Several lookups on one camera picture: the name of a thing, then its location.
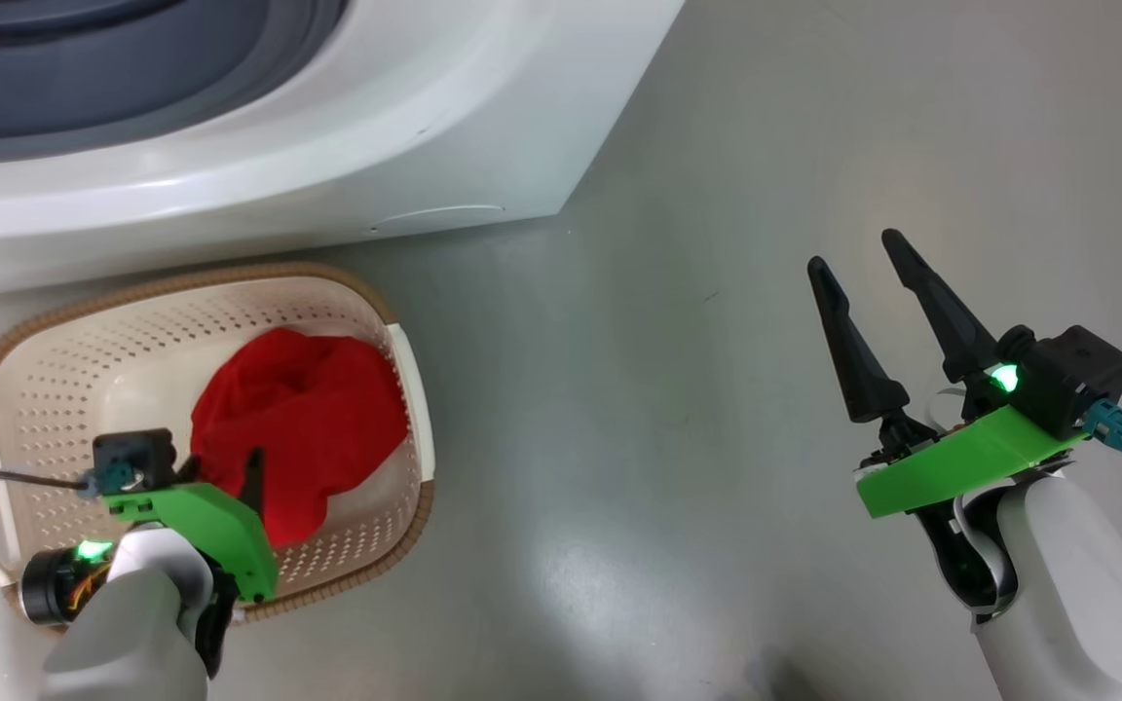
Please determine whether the white front-load washing machine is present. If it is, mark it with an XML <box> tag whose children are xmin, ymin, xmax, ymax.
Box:
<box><xmin>0</xmin><ymin>0</ymin><xmax>687</xmax><ymax>303</ymax></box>

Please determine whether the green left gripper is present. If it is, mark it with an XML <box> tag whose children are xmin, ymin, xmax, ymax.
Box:
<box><xmin>103</xmin><ymin>448</ymin><xmax>278</xmax><ymax>603</ymax></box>

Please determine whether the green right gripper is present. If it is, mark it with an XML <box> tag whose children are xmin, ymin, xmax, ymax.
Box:
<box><xmin>807</xmin><ymin>229</ymin><xmax>1088</xmax><ymax>519</ymax></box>

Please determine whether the red garment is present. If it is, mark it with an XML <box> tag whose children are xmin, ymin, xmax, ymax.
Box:
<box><xmin>189</xmin><ymin>327</ymin><xmax>410</xmax><ymax>548</ymax></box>

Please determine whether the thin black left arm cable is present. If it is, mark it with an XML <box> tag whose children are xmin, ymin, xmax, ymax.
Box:
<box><xmin>0</xmin><ymin>467</ymin><xmax>93</xmax><ymax>490</ymax></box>

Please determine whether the round white filter cover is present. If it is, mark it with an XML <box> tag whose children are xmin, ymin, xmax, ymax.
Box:
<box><xmin>371</xmin><ymin>203</ymin><xmax>506</xmax><ymax>235</ymax></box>

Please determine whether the grey washing machine door gasket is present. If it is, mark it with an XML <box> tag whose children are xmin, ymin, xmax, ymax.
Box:
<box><xmin>0</xmin><ymin>0</ymin><xmax>350</xmax><ymax>165</ymax></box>

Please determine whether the teal left camera connector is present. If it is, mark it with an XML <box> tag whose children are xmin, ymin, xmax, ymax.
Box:
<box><xmin>79</xmin><ymin>461</ymin><xmax>141</xmax><ymax>499</ymax></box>

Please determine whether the cream laundry basket brown rim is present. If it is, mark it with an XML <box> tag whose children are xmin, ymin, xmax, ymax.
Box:
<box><xmin>0</xmin><ymin>261</ymin><xmax>437</xmax><ymax>624</ymax></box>

